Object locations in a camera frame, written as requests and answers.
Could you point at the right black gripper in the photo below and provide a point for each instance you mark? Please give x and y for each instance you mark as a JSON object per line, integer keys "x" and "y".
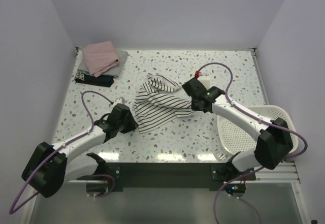
{"x": 193, "y": 107}

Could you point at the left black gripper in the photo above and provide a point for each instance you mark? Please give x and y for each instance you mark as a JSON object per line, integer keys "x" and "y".
{"x": 132, "y": 124}

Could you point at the striped black white tank top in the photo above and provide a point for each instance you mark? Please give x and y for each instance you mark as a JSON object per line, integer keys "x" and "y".
{"x": 155, "y": 103}

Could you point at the pink tank top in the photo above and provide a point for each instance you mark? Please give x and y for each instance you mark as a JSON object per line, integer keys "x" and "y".
{"x": 100, "y": 57}

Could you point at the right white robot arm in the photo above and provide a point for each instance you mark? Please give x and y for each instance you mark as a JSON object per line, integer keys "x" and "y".
{"x": 273, "y": 137}

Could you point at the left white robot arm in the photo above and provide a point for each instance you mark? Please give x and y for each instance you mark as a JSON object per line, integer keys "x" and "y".
{"x": 50, "y": 166}

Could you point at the folded dark tank top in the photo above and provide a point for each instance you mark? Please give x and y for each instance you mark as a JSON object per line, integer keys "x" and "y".
{"x": 103, "y": 80}

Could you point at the folded grey tank top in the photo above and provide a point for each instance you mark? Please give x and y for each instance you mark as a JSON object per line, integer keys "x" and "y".
{"x": 114, "y": 71}

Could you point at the white perforated laundry basket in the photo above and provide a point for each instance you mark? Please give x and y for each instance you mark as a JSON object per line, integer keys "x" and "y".
{"x": 235, "y": 139}

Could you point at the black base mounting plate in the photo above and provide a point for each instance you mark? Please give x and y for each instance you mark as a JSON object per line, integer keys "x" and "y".
{"x": 164, "y": 175}

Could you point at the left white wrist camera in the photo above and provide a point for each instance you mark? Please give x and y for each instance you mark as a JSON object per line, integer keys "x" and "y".
{"x": 119, "y": 100}

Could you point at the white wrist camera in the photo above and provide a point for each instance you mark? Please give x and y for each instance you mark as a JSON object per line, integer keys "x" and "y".
{"x": 119, "y": 100}
{"x": 203, "y": 78}

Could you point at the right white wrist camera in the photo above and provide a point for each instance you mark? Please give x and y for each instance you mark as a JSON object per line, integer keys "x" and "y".
{"x": 203, "y": 78}

